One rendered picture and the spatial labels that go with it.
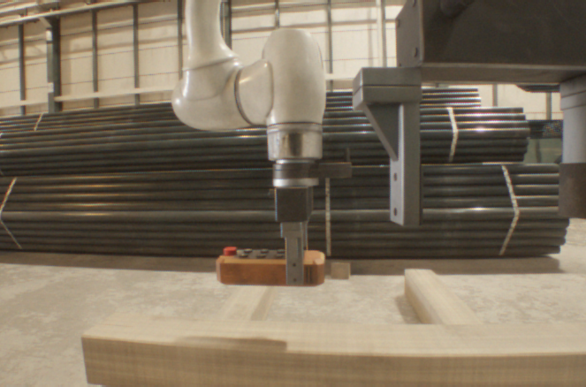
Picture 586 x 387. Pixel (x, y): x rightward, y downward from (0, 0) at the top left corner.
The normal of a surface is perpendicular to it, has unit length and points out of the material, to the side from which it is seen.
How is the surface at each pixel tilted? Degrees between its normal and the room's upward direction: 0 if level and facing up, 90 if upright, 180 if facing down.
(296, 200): 90
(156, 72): 90
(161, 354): 90
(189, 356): 90
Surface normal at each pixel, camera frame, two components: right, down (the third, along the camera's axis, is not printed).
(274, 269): -0.11, 0.07
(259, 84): -0.49, 0.07
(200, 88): -0.37, 0.34
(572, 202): -1.00, 0.03
